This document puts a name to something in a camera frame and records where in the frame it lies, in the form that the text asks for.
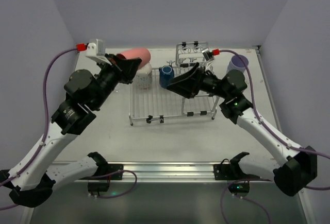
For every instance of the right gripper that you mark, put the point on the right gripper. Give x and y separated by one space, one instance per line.
198 80

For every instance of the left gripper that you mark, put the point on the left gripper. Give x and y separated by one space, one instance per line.
118 69

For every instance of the pink plastic cup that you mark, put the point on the pink plastic cup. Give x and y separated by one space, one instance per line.
142 53

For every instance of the light blue plastic cup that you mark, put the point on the light blue plastic cup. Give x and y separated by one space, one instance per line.
229 68

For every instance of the lavender plastic cup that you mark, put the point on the lavender plastic cup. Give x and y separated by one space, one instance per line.
239 63

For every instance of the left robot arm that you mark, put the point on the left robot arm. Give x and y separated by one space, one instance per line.
32 181

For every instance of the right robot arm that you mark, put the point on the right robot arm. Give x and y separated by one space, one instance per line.
296 166

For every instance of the white floral ceramic mug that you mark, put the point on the white floral ceramic mug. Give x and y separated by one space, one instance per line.
143 77

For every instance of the dark blue ceramic mug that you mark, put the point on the dark blue ceramic mug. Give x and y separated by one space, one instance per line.
166 73

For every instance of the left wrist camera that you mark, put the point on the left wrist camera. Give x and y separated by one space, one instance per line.
94 50

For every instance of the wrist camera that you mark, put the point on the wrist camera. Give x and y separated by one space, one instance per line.
94 50
209 56

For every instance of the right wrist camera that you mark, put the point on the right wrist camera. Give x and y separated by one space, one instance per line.
209 56

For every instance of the silver wire dish rack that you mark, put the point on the silver wire dish rack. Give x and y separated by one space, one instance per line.
158 104

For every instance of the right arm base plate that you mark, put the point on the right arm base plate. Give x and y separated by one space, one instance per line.
228 172

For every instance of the aluminium mounting rail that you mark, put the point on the aluminium mounting rail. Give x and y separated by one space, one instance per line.
185 171

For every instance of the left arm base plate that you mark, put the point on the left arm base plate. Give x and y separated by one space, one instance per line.
107 169

